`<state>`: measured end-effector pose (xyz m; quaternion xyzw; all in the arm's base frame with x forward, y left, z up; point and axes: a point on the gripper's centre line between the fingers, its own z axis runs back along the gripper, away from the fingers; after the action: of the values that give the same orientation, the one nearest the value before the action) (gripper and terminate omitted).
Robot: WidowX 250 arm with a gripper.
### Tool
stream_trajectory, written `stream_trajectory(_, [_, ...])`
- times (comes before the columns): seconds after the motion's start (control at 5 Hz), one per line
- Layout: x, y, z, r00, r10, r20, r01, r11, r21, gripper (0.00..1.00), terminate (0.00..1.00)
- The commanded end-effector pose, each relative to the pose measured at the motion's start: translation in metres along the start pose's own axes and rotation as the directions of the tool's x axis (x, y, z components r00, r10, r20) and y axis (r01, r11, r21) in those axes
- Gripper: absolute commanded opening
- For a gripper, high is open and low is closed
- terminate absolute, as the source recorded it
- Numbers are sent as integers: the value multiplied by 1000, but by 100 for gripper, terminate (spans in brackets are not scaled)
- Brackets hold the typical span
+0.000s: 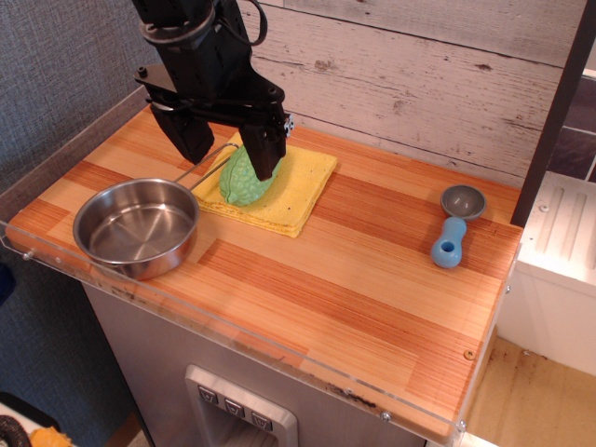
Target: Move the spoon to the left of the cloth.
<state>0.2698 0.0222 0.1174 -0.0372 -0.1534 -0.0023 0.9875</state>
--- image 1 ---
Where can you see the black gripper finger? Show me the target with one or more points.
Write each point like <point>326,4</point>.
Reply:
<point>191,136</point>
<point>265,145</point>

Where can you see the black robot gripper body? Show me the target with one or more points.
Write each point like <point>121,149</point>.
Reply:
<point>205,63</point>

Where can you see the blue and grey toy spoon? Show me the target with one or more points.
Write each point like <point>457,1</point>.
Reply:
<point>462,203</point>

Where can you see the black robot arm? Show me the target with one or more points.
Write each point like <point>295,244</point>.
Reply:
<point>205,76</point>

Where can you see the yellow folded cloth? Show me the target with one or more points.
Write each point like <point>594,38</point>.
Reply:
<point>287,204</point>

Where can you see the green bumpy toy gourd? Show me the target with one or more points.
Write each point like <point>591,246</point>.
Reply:
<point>238,182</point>

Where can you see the silver toy cabinet with dispenser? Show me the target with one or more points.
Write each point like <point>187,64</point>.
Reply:
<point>191,391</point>

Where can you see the yellow object at bottom left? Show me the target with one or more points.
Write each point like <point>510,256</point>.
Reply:
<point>49,437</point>

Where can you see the stainless steel pot with handle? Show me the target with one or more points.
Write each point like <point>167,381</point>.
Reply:
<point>140,228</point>

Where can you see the dark right vertical post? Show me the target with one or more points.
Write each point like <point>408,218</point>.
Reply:
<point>562,100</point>

